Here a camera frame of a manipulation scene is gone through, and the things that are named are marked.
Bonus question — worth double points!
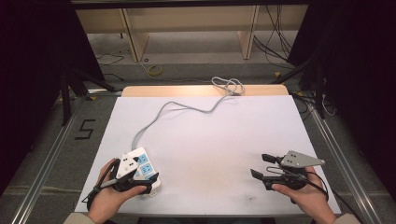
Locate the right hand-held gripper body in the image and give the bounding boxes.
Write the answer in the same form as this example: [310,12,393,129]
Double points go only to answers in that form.
[262,150,327,191]

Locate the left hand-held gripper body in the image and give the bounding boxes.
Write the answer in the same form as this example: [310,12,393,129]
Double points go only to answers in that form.
[111,153,153,195]

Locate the white power strip blue sockets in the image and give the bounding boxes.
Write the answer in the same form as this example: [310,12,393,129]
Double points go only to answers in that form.
[121,147,163,198]

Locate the person's right hand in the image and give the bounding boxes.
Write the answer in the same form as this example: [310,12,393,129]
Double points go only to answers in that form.
[271,165,338,224]

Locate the person's left hand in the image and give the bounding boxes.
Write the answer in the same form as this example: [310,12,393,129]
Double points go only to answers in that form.
[86,158,148,224]

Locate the white table mat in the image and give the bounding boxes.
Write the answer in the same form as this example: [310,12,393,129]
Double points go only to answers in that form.
[74,94,342,217]

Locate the wooden table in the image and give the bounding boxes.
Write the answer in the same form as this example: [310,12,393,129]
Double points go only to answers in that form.
[120,84,290,98]

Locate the black metal stand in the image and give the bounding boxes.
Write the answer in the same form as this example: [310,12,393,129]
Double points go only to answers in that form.
[272,52,328,120]
[59,64,117,127]

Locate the yellow tape roll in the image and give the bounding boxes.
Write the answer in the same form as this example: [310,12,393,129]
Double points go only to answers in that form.
[147,63,163,77]

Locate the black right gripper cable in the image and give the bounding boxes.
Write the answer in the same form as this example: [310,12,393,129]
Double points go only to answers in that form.
[266,165,362,222]

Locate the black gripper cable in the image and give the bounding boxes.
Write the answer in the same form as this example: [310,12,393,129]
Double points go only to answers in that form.
[266,165,362,222]
[81,158,121,211]

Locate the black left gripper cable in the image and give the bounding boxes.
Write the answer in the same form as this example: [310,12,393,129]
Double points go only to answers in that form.
[81,158,121,211]

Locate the aluminium floor rail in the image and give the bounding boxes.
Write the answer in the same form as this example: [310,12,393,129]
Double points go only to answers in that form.
[292,91,384,224]
[10,89,124,224]

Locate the grey power strip cable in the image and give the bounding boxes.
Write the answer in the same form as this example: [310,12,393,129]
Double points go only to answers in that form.
[131,76,246,152]

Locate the thin white cable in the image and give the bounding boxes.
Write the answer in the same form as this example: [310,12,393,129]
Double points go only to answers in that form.
[320,92,338,118]

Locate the thin black floor cable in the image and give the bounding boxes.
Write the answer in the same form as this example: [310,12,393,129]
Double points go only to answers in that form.
[94,51,126,82]

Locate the bundle of black hanging cables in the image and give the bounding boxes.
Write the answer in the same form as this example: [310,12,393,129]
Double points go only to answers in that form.
[252,4,295,63]

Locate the wooden shelf frame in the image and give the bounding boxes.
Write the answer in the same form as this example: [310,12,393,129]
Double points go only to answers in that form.
[75,4,310,63]

